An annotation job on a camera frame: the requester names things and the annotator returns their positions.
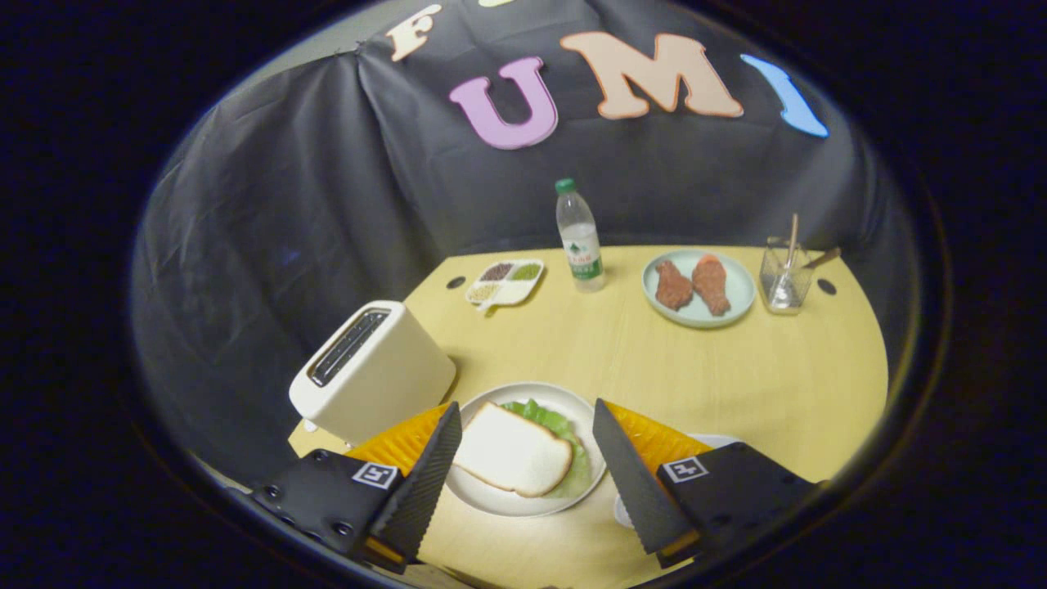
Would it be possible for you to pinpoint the black backdrop cloth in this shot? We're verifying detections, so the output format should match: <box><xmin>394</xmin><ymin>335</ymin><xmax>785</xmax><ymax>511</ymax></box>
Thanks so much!
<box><xmin>131</xmin><ymin>0</ymin><xmax>917</xmax><ymax>483</ymax></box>

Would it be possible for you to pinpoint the green lettuce leaf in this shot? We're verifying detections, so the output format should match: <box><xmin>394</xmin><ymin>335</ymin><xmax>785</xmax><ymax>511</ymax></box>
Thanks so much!
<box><xmin>501</xmin><ymin>399</ymin><xmax>591</xmax><ymax>500</ymax></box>

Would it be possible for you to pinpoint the white oval plate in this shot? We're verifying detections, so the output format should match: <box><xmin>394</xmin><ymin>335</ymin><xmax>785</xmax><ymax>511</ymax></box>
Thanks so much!
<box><xmin>613</xmin><ymin>434</ymin><xmax>741</xmax><ymax>528</ymax></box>

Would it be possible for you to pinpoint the white divided bean dish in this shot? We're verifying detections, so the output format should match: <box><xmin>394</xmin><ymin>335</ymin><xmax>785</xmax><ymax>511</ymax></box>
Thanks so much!
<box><xmin>465</xmin><ymin>259</ymin><xmax>545</xmax><ymax>314</ymax></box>

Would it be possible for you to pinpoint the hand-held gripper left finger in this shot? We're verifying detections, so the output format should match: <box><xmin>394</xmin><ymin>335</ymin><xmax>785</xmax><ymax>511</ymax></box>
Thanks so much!
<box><xmin>249</xmin><ymin>401</ymin><xmax>463</xmax><ymax>573</ymax></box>

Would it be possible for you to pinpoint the plain white bread slice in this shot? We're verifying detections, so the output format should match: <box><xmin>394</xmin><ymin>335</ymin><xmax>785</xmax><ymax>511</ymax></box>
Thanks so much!
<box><xmin>452</xmin><ymin>402</ymin><xmax>573</xmax><ymax>498</ymax></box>

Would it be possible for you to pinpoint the pale green plate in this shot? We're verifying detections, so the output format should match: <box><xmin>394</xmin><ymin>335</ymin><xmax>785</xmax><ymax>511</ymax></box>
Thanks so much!
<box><xmin>642</xmin><ymin>249</ymin><xmax>757</xmax><ymax>330</ymax></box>

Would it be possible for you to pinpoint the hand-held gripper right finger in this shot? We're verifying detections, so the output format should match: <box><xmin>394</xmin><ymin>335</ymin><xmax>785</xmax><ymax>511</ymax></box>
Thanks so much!
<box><xmin>592</xmin><ymin>398</ymin><xmax>819</xmax><ymax>569</ymax></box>

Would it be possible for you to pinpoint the beige round plate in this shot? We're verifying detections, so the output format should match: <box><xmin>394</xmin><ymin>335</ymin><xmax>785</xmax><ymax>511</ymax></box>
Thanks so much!
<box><xmin>446</xmin><ymin>382</ymin><xmax>608</xmax><ymax>518</ymax></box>

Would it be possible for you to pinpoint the brown fried meat piece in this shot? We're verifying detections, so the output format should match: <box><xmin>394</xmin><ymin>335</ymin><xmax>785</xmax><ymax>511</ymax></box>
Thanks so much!
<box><xmin>654</xmin><ymin>260</ymin><xmax>694</xmax><ymax>312</ymax></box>
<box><xmin>692</xmin><ymin>254</ymin><xmax>731</xmax><ymax>317</ymax></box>

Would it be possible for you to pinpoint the clear glass utensil holder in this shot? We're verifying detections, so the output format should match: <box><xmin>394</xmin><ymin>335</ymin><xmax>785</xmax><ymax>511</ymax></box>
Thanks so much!
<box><xmin>759</xmin><ymin>237</ymin><xmax>815</xmax><ymax>316</ymax></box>

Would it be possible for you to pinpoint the clear green-capped water bottle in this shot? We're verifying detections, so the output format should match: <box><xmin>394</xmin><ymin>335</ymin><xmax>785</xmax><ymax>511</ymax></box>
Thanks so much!
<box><xmin>555</xmin><ymin>178</ymin><xmax>607</xmax><ymax>294</ymax></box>

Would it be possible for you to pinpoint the white toaster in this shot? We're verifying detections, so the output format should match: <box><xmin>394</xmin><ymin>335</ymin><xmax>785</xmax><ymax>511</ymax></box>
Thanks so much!
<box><xmin>289</xmin><ymin>300</ymin><xmax>457</xmax><ymax>447</ymax></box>

